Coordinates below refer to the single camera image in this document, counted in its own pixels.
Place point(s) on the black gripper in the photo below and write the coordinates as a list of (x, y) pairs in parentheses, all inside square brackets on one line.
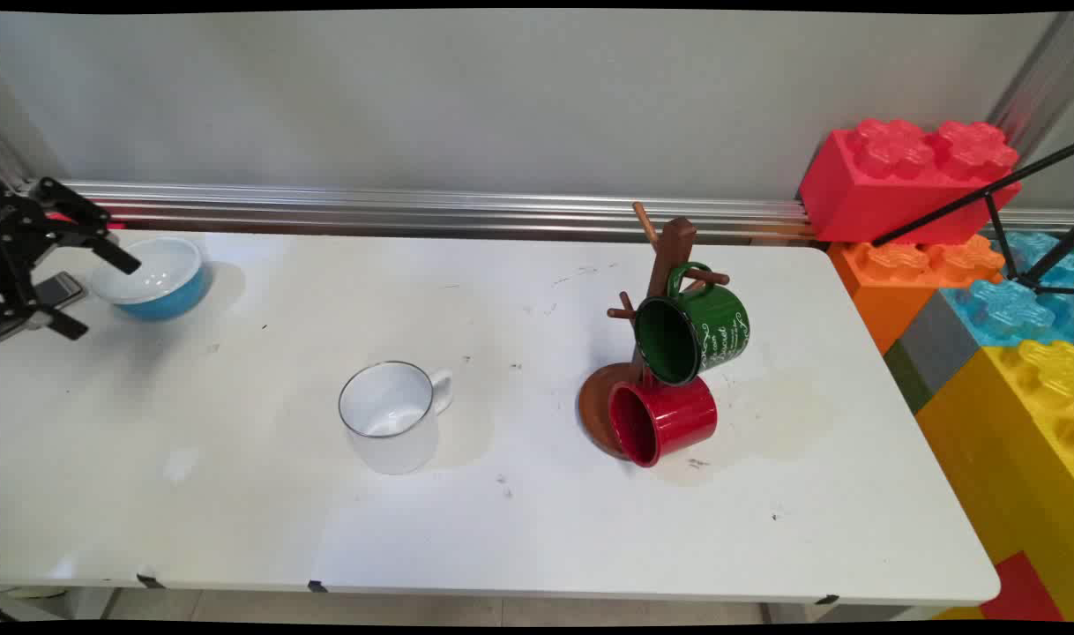
[(15, 251)]

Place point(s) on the green enamel mug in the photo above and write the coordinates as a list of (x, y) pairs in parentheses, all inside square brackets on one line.
[(722, 326)]

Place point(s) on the grey smartphone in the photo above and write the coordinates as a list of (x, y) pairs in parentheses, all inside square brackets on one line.
[(63, 287)]

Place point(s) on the red studded toy brick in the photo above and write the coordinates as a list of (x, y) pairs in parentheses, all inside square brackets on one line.
[(115, 225)]

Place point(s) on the blue and white bowl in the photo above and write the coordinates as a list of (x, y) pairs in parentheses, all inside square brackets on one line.
[(162, 300)]

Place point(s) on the white enamel mug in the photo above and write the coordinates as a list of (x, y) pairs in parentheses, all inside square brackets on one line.
[(396, 441)]

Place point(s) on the brown wooden mug tree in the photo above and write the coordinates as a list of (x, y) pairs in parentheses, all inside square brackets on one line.
[(674, 256)]

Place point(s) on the red enamel mug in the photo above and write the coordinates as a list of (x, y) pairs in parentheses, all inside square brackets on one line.
[(678, 414)]

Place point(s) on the orange toy brick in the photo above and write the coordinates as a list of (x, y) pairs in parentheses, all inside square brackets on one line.
[(881, 300)]

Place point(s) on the large red toy brick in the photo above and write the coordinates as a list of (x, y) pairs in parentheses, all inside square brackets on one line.
[(890, 194)]

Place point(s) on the grey toy brick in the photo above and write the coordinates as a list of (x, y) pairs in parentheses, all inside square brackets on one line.
[(938, 339)]

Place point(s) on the black tripod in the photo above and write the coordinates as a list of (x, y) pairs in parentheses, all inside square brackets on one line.
[(943, 209)]

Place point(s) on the translucent light blue toy brick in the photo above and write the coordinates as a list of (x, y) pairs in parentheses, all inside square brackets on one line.
[(1004, 309)]

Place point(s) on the large yellow toy brick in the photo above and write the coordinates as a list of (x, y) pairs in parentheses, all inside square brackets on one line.
[(1004, 459)]

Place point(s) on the small red toy brick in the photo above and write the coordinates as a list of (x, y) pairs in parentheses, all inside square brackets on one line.
[(1026, 591)]

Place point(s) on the aluminium frame rail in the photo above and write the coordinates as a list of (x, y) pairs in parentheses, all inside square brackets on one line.
[(413, 212)]

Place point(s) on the aluminium frame post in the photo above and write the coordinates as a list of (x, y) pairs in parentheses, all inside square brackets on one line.
[(1035, 88)]

